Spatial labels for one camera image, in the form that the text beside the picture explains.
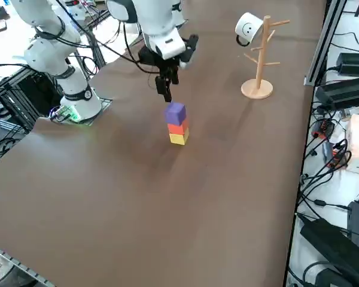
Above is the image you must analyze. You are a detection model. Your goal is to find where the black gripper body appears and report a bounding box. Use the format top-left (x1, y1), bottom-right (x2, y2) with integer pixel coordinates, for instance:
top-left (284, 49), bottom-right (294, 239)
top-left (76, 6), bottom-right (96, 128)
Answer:
top-left (138, 47), bottom-right (181, 79)

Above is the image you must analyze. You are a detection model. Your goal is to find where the purple foam cube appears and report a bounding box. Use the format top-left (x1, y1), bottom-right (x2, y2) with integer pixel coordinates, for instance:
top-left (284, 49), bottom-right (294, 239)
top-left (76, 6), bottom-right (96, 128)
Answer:
top-left (164, 102), bottom-right (187, 125)

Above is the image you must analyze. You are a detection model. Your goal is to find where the red foam cube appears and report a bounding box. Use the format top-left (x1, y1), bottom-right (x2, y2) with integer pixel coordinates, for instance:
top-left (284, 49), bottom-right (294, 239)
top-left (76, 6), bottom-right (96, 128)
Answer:
top-left (167, 118), bottom-right (190, 135)

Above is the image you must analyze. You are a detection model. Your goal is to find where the yellow foam cube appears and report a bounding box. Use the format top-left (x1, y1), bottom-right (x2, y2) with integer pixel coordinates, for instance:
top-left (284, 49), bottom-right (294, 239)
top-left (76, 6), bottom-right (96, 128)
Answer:
top-left (169, 129), bottom-right (190, 146)

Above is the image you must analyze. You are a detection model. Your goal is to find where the wooden mug tree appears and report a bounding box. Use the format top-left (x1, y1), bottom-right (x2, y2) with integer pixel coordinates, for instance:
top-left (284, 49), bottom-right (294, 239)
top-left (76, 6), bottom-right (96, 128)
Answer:
top-left (241, 15), bottom-right (291, 100)

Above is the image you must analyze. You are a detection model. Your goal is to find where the white smiley mug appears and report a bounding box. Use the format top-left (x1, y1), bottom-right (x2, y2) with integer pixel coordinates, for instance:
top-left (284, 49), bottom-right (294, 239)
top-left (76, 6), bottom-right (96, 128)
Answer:
top-left (235, 12), bottom-right (264, 48)

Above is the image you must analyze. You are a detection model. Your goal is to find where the black control box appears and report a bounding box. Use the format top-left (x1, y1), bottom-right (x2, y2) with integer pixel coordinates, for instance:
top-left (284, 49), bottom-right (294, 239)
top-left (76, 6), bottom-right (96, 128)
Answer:
top-left (0, 67), bottom-right (63, 132)

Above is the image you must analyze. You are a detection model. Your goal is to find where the red black power plug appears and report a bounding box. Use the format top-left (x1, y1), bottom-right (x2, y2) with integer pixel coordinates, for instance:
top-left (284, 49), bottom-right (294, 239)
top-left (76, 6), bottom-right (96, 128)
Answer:
top-left (312, 119), bottom-right (336, 139)

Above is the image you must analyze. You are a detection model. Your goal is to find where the long black power adapter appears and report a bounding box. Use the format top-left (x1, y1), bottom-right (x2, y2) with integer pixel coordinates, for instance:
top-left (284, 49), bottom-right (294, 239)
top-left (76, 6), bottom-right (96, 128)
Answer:
top-left (315, 76), bottom-right (359, 110)

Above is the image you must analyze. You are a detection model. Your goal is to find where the black orange charger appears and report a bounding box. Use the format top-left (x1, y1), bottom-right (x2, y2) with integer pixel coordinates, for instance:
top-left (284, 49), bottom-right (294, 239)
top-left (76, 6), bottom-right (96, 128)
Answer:
top-left (323, 140), bottom-right (352, 172)

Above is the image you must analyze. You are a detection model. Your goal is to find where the small black power adapter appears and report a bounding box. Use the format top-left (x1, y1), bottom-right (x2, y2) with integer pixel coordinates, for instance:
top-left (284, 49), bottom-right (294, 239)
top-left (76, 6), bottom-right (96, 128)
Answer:
top-left (336, 53), bottom-right (359, 75)

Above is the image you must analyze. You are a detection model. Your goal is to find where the large black power brick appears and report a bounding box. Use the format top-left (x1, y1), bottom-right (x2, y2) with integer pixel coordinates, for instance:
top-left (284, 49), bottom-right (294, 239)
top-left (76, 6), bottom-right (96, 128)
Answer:
top-left (300, 218), bottom-right (359, 287)

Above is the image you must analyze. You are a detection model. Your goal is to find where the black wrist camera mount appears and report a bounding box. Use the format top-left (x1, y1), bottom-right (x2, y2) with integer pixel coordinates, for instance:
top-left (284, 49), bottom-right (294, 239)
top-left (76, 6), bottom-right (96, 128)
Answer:
top-left (179, 34), bottom-right (199, 71)

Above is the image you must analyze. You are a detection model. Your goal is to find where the aluminium profile post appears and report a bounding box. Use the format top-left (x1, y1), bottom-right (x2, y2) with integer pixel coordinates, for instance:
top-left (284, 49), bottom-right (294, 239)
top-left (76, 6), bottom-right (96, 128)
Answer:
top-left (304, 0), bottom-right (348, 87)

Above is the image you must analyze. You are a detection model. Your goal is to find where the slotted metal rail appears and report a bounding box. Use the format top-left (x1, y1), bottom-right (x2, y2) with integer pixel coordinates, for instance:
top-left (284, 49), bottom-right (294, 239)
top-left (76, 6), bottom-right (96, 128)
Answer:
top-left (0, 242), bottom-right (59, 287)

